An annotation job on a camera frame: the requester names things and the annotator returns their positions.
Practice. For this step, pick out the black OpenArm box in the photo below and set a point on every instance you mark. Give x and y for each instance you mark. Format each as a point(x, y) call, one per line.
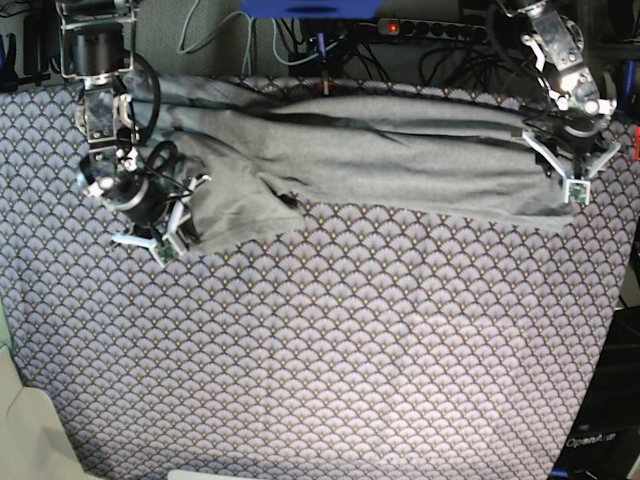
point(604, 440)

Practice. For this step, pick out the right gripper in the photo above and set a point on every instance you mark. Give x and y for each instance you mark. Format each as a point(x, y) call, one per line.
point(161, 222)

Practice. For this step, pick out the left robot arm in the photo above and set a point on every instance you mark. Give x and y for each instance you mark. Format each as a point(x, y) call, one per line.
point(572, 97)

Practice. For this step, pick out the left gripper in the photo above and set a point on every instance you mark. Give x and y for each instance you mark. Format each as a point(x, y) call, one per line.
point(576, 157)

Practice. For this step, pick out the blue clamp at right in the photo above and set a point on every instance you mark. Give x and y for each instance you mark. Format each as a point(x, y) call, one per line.
point(626, 91)

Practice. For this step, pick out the grey T-shirt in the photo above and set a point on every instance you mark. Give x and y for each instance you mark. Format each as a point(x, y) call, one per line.
point(425, 155)

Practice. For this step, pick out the blue clamp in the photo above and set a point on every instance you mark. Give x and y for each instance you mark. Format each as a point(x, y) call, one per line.
point(10, 80)
point(626, 91)

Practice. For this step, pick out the beige chair at corner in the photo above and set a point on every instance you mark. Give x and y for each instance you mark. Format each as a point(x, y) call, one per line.
point(34, 444)

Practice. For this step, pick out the fan-patterned tablecloth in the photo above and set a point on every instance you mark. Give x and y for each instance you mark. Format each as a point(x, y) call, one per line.
point(373, 343)

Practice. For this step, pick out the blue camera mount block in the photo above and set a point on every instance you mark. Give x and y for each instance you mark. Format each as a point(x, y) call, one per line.
point(311, 9)

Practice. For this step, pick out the black power strip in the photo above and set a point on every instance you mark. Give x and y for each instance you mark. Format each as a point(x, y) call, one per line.
point(422, 29)

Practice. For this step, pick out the red clamp pad right edge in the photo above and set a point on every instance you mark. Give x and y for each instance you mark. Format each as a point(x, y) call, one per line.
point(637, 144)

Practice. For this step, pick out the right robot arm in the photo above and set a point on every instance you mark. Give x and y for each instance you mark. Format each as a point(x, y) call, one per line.
point(118, 111)

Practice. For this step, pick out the blue clamp at left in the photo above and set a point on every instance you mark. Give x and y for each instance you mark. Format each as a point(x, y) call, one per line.
point(10, 80)

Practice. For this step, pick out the orange-tipped table clamp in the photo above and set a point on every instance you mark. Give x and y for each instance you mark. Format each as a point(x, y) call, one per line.
point(323, 55)

